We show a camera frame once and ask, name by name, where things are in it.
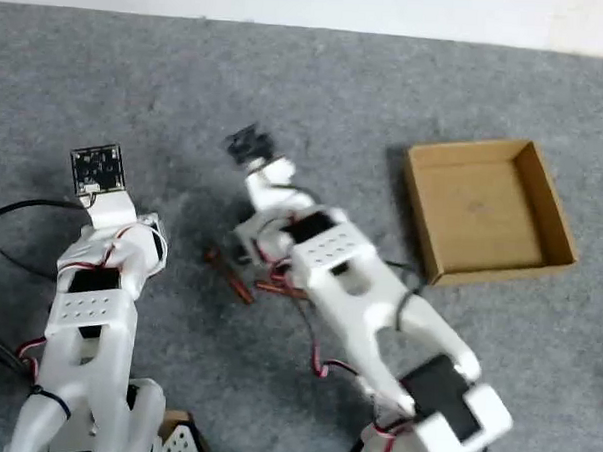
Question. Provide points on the shallow cardboard box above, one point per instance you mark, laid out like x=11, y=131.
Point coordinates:
x=482, y=214

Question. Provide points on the copper-coloured metal bolt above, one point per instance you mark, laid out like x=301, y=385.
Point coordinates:
x=274, y=288
x=240, y=289

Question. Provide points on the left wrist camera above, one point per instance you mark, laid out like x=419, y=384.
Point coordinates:
x=96, y=169

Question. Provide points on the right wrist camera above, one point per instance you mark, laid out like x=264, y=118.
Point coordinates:
x=249, y=144

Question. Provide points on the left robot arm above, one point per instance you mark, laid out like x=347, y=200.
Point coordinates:
x=91, y=311

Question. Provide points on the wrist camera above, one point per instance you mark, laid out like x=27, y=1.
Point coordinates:
x=96, y=169
x=249, y=144

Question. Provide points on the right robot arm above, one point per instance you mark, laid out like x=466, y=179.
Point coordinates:
x=346, y=283

